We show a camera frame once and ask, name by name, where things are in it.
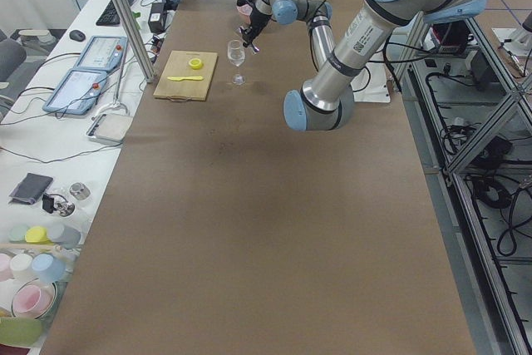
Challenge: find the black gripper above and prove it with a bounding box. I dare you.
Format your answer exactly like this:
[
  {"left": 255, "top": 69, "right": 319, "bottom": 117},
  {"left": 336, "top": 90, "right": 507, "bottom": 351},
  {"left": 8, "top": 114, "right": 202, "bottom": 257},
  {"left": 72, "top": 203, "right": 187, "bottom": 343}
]
[{"left": 239, "top": 8, "right": 271, "bottom": 50}]

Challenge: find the steel double jigger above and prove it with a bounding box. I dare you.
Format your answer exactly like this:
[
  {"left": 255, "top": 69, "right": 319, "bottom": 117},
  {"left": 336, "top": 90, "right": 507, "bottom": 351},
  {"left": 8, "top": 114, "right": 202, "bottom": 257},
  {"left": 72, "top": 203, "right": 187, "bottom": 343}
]
[{"left": 239, "top": 26, "right": 261, "bottom": 54}]

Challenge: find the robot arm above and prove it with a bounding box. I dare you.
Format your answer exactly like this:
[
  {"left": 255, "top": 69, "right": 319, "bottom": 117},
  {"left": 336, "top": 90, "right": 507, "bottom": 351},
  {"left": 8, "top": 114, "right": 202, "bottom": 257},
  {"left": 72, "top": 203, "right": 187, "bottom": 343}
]
[{"left": 240, "top": 0, "right": 487, "bottom": 131}]

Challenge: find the clear wine glass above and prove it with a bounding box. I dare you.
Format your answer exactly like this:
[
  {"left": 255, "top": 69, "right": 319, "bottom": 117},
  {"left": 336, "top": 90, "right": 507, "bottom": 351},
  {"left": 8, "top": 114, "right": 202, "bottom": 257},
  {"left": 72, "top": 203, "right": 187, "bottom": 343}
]
[{"left": 227, "top": 39, "right": 246, "bottom": 86}]

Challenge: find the pink bowl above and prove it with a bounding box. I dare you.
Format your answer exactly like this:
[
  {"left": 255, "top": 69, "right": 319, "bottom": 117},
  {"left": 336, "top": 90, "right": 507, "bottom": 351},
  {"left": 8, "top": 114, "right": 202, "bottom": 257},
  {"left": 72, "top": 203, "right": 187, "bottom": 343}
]
[{"left": 236, "top": 3, "right": 253, "bottom": 25}]

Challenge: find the yellow lemon half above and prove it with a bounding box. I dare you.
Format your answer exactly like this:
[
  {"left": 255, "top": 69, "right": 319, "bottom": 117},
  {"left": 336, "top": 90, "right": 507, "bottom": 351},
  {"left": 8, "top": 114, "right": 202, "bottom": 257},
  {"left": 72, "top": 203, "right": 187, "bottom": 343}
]
[{"left": 188, "top": 57, "right": 204, "bottom": 70}]

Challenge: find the yellow plastic knife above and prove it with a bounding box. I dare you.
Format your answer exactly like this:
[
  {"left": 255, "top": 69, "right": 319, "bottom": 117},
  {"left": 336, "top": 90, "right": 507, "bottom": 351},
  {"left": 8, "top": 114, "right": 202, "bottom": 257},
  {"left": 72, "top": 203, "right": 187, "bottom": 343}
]
[{"left": 167, "top": 76, "right": 204, "bottom": 81}]

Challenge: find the bamboo cutting board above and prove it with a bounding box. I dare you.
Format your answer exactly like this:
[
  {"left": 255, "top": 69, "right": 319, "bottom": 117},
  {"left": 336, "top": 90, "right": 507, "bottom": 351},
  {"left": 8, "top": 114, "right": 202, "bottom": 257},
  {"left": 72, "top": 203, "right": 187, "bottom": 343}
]
[{"left": 153, "top": 51, "right": 218, "bottom": 101}]

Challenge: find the black keyboard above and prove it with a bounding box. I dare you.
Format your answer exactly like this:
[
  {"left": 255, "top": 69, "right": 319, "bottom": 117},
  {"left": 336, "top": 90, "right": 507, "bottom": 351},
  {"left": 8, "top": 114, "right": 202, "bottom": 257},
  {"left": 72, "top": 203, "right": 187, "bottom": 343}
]
[{"left": 95, "top": 0, "right": 140, "bottom": 27}]

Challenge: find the upper blue teach pendant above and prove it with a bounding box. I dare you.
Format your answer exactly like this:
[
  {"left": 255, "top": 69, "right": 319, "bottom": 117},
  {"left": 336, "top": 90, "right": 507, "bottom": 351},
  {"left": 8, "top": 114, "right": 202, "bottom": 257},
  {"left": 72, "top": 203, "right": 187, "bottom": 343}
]
[{"left": 75, "top": 36, "right": 128, "bottom": 72}]

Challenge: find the blue teach pendant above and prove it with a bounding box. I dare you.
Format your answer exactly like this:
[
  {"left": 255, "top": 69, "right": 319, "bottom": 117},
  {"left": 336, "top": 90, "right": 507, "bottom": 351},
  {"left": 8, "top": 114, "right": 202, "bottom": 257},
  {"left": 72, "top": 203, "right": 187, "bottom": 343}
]
[
  {"left": 42, "top": 68, "right": 108, "bottom": 116},
  {"left": 75, "top": 36, "right": 128, "bottom": 72}
]

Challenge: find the metal cane rod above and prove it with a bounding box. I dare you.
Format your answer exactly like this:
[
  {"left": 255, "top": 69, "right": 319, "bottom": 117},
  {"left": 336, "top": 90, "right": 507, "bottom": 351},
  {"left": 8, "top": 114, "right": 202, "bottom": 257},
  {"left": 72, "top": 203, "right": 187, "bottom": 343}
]
[{"left": 92, "top": 47, "right": 129, "bottom": 120}]

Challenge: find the metal tray with sponge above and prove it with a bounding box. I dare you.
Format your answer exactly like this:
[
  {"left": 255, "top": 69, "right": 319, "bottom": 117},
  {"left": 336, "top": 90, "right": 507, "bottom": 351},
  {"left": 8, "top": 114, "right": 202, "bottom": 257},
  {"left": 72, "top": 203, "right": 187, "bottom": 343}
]
[{"left": 86, "top": 113, "right": 133, "bottom": 145}]

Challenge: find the black computer mouse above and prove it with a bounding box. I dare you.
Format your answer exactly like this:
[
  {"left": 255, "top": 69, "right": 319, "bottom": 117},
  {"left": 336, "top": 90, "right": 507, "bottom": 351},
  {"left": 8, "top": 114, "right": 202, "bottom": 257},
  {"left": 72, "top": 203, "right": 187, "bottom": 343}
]
[{"left": 69, "top": 30, "right": 86, "bottom": 42}]

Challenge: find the lower blue teach pendant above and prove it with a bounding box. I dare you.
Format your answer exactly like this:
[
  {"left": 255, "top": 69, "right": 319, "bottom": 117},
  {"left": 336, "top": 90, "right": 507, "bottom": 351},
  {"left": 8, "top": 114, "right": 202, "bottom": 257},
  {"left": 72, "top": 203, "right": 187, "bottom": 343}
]
[{"left": 42, "top": 68, "right": 108, "bottom": 116}]

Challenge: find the brown table mat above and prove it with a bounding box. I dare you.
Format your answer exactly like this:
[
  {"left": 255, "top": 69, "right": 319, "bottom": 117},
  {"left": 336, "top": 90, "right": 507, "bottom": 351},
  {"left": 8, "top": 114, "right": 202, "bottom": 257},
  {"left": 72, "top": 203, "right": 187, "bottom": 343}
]
[{"left": 42, "top": 24, "right": 475, "bottom": 354}]

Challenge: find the small steel cup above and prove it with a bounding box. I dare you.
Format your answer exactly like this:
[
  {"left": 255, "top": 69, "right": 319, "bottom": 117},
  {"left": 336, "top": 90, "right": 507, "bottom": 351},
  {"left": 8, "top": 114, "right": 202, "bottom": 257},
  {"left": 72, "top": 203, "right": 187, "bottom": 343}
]
[{"left": 69, "top": 182, "right": 91, "bottom": 201}]

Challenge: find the yellow plastic cup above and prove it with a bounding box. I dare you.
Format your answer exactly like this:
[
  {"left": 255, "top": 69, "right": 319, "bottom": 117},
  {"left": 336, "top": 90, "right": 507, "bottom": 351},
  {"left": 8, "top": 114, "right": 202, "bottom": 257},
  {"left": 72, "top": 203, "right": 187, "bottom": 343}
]
[{"left": 24, "top": 226, "right": 50, "bottom": 244}]

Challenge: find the blue plastic cup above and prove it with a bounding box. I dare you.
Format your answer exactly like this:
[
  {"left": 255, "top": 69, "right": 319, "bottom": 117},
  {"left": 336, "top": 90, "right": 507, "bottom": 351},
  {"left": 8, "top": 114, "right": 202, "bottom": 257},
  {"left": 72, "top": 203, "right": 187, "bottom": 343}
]
[{"left": 32, "top": 254, "right": 66, "bottom": 284}]

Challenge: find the pink plastic cup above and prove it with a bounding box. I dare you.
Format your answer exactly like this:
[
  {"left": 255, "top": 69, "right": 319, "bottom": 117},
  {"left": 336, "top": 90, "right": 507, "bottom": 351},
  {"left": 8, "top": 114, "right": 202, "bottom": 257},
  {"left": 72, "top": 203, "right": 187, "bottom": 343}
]
[{"left": 12, "top": 282, "right": 56, "bottom": 318}]

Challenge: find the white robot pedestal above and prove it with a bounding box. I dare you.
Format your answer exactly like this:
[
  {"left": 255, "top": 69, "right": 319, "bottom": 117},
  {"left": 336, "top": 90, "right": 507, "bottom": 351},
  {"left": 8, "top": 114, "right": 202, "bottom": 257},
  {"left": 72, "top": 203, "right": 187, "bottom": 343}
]
[{"left": 351, "top": 63, "right": 391, "bottom": 103}]

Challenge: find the aluminium frame post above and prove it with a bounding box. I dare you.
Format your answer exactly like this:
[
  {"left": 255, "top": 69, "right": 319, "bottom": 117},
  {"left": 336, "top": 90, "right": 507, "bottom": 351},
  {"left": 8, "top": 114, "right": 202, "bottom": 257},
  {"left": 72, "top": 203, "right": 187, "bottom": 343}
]
[{"left": 111, "top": 0, "right": 155, "bottom": 83}]

